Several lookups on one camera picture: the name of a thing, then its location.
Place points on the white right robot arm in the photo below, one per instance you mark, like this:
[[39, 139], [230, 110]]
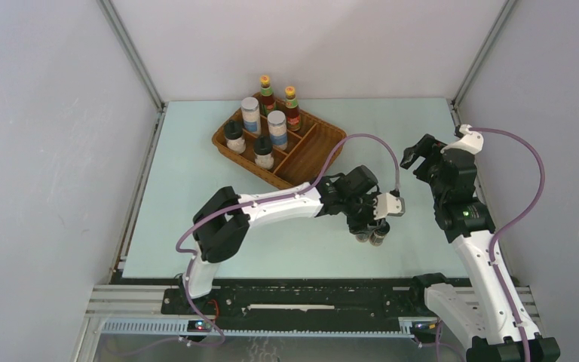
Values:
[[500, 329]]

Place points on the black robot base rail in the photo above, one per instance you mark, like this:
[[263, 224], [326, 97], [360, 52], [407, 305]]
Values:
[[311, 305]]

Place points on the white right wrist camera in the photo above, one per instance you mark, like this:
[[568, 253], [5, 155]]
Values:
[[469, 140]]

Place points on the clear-lid blue-label spice jar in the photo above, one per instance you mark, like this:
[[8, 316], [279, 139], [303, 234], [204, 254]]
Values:
[[277, 129]]

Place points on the black-cap spice bottle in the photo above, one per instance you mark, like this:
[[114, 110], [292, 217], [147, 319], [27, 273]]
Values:
[[263, 151], [234, 136]]

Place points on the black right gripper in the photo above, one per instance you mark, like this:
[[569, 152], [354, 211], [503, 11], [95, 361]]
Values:
[[425, 148]]

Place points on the clear-lid white spice jar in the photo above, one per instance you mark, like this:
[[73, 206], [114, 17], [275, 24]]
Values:
[[251, 115]]

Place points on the red sauce bottle yellow cap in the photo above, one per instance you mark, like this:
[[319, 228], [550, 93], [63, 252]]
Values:
[[267, 95]]

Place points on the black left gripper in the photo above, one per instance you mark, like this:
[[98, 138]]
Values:
[[369, 221]]

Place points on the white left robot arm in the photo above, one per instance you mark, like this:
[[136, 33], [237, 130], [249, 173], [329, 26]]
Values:
[[221, 225]]

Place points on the brown wicker divided tray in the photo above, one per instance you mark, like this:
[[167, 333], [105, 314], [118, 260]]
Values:
[[301, 161]]

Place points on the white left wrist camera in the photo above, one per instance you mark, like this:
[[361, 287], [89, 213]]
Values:
[[388, 204]]

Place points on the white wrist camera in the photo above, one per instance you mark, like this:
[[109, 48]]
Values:
[[388, 204], [469, 140]]

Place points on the small black-cap bottle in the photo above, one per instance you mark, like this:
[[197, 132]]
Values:
[[363, 238], [378, 235]]

